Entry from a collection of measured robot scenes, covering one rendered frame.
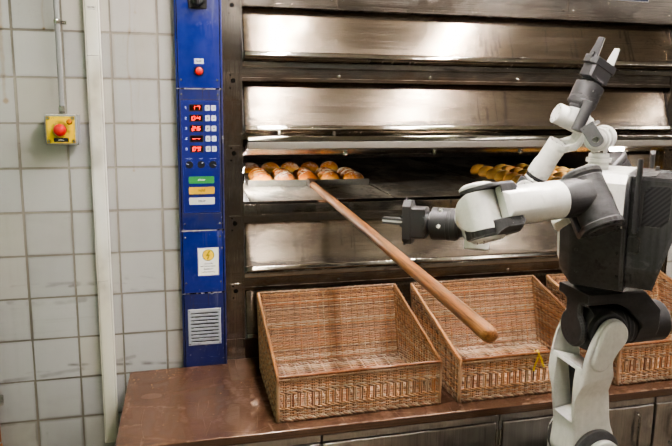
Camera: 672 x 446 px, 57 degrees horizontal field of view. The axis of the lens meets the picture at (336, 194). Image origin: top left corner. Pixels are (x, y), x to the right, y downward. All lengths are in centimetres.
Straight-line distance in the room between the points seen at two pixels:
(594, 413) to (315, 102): 137
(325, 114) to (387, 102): 25
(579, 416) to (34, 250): 181
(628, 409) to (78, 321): 197
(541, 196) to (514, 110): 121
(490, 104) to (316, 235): 86
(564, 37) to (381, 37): 77
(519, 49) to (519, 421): 138
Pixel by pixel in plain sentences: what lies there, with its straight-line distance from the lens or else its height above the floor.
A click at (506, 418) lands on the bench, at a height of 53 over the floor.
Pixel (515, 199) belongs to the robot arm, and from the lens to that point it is 140.
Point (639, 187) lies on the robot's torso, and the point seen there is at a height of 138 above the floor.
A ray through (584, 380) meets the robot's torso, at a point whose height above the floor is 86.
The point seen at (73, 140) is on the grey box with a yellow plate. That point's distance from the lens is 224.
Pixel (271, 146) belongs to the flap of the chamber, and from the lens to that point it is 216.
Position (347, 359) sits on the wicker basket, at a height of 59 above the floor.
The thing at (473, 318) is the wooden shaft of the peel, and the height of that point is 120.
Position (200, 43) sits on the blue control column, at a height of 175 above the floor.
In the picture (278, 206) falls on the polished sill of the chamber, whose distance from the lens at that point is 234.
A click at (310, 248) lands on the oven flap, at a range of 239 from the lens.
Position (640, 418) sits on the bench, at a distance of 254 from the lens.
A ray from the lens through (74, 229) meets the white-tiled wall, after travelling 237.
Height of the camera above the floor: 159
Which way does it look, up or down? 9 degrees down
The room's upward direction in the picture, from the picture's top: 1 degrees clockwise
